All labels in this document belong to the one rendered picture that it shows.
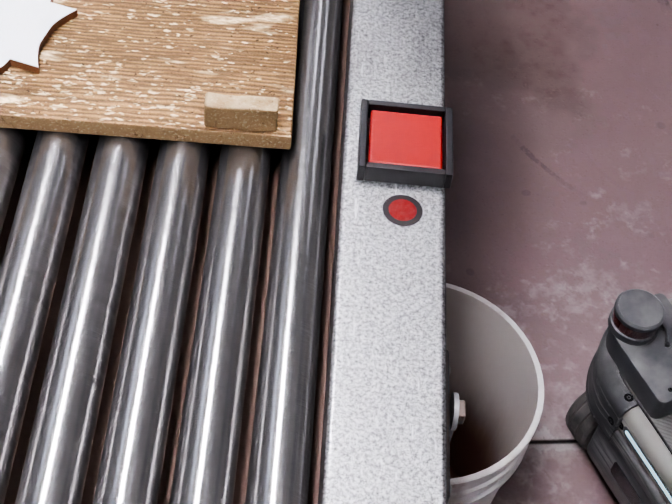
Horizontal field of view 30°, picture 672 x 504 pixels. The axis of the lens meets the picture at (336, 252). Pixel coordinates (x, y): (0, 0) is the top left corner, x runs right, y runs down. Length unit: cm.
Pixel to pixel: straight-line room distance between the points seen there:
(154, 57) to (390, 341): 32
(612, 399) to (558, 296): 42
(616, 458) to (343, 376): 97
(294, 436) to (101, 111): 32
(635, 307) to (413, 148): 79
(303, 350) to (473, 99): 155
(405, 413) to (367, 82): 33
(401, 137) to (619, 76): 154
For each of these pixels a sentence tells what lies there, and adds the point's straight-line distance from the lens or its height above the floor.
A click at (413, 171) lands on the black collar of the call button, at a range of 100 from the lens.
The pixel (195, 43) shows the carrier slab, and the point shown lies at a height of 94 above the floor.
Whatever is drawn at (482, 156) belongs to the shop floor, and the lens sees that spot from 232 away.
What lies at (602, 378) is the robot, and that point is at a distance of 178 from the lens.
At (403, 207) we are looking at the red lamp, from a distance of 99.
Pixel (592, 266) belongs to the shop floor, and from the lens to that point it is 220.
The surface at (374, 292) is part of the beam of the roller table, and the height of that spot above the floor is 91.
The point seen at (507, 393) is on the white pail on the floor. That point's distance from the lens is 169.
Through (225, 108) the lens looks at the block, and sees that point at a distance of 99.
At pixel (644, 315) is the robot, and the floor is 32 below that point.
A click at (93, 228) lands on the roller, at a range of 96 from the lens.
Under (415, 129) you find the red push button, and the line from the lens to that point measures 103.
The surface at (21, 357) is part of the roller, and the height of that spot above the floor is 91.
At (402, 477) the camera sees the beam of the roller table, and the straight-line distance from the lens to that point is 86.
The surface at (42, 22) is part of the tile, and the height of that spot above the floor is 94.
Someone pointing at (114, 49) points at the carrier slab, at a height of 94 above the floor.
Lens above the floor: 167
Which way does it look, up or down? 52 degrees down
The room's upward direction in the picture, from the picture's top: 8 degrees clockwise
